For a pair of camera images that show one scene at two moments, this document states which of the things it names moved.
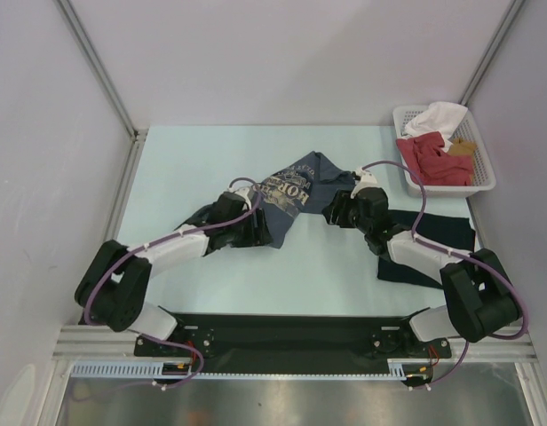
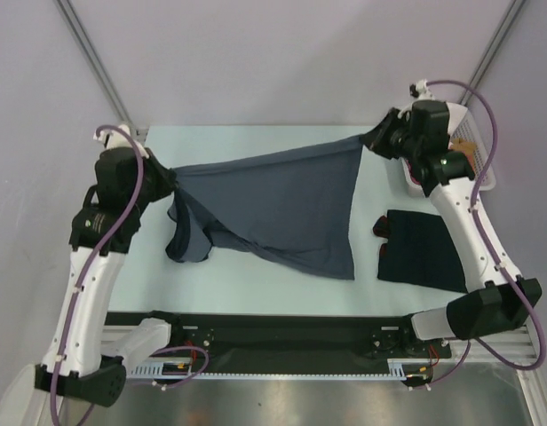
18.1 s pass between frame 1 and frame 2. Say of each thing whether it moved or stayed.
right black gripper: moved
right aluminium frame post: stayed
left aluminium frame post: stayed
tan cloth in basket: stayed
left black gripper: moved
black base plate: stayed
